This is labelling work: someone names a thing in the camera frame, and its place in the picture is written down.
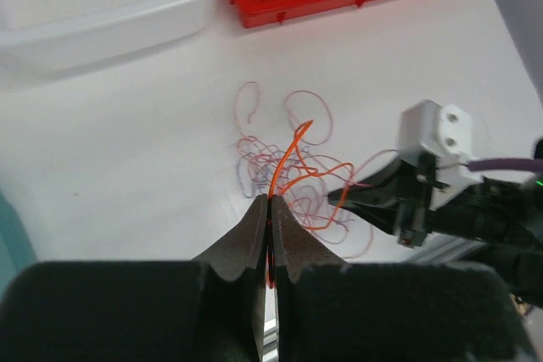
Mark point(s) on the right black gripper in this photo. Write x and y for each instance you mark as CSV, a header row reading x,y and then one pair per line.
x,y
504,210

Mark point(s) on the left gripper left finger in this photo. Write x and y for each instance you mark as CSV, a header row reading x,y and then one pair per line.
x,y
210,308

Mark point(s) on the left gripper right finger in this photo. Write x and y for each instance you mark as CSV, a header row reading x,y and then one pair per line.
x,y
332,310

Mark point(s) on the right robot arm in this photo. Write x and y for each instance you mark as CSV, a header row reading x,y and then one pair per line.
x,y
521,270

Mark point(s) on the teal translucent plastic bin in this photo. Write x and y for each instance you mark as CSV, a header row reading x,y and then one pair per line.
x,y
16,250

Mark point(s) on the white plastic tub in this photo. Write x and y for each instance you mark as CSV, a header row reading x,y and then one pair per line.
x,y
48,36

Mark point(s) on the aluminium mounting rail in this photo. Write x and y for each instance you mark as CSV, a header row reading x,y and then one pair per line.
x,y
444,248

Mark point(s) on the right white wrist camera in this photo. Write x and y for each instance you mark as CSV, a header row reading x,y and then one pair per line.
x,y
446,132

